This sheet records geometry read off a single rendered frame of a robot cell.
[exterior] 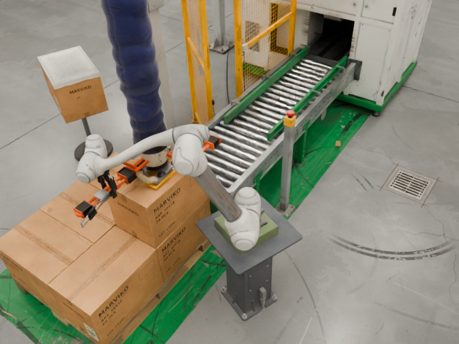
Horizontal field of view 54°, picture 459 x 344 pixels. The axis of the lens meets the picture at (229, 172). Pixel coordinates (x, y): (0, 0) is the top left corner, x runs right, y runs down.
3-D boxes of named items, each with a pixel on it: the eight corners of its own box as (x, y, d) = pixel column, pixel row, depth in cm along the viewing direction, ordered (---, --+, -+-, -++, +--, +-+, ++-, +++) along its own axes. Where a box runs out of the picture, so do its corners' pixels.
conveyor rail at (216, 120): (296, 62, 516) (297, 47, 503) (300, 63, 514) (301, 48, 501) (164, 176, 378) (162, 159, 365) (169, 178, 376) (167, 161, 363)
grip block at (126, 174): (126, 171, 286) (125, 164, 282) (138, 177, 282) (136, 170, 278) (117, 179, 281) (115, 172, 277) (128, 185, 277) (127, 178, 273)
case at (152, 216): (170, 177, 356) (164, 136, 330) (210, 196, 338) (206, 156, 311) (115, 223, 321) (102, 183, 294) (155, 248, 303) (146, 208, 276)
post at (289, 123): (282, 205, 404) (288, 112, 337) (289, 207, 401) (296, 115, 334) (279, 209, 400) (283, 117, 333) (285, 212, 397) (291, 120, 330)
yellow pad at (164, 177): (177, 156, 311) (176, 151, 308) (188, 161, 307) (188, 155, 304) (144, 185, 291) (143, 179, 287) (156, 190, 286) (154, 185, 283)
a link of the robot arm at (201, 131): (174, 121, 237) (169, 136, 227) (206, 115, 233) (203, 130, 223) (182, 140, 246) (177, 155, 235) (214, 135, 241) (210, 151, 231)
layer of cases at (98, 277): (124, 185, 409) (115, 151, 383) (212, 231, 365) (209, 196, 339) (12, 277, 338) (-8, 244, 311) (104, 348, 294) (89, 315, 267)
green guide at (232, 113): (299, 51, 505) (300, 44, 499) (307, 53, 500) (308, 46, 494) (216, 121, 409) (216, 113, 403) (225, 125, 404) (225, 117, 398)
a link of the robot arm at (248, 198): (261, 207, 283) (261, 181, 268) (260, 228, 269) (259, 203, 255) (235, 206, 285) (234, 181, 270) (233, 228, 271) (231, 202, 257)
